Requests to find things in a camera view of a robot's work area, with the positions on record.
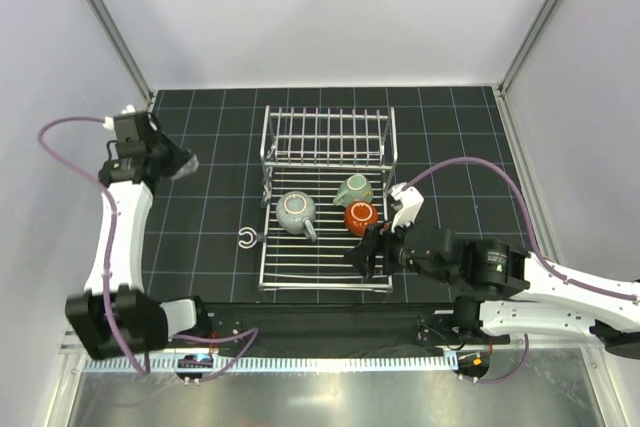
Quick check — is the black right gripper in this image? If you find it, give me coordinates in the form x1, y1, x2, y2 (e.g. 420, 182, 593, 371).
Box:
343, 209, 456, 288

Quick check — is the orange brown ceramic mug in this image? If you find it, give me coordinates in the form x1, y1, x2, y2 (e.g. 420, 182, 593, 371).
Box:
344, 201, 379, 237

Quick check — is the small clear shot glass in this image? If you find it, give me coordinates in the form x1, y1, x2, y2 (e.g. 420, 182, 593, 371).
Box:
171, 150, 200, 181

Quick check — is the mint green ceramic mug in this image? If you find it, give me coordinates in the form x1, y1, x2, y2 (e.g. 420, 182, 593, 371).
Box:
333, 173, 374, 207

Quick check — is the clear glass mug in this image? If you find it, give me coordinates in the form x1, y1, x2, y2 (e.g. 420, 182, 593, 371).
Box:
276, 191, 317, 243

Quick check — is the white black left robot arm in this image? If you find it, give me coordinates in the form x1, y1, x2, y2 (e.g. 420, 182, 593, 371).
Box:
65, 107, 212, 360

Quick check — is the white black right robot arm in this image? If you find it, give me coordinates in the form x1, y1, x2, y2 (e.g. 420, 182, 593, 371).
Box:
344, 222, 639, 359

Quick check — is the black grid table mat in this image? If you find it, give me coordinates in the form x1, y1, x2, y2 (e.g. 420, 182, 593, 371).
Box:
142, 87, 530, 303

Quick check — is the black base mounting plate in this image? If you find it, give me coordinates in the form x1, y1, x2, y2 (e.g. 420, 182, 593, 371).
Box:
195, 303, 487, 358

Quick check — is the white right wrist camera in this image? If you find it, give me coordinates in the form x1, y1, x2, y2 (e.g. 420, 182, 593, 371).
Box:
389, 182, 424, 232

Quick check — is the chrome wire dish rack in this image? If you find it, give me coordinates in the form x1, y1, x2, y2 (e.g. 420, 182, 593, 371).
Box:
238, 107, 398, 293

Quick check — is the perforated aluminium cable rail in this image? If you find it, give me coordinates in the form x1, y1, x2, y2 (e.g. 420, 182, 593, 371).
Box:
82, 352, 459, 374

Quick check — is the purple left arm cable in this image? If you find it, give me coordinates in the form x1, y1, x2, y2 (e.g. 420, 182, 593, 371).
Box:
37, 116, 259, 377

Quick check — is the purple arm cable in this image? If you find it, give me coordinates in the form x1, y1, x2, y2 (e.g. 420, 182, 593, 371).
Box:
37, 116, 259, 377
404, 156, 640, 306

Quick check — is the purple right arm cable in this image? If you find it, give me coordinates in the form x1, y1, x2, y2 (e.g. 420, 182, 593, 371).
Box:
404, 156, 640, 306

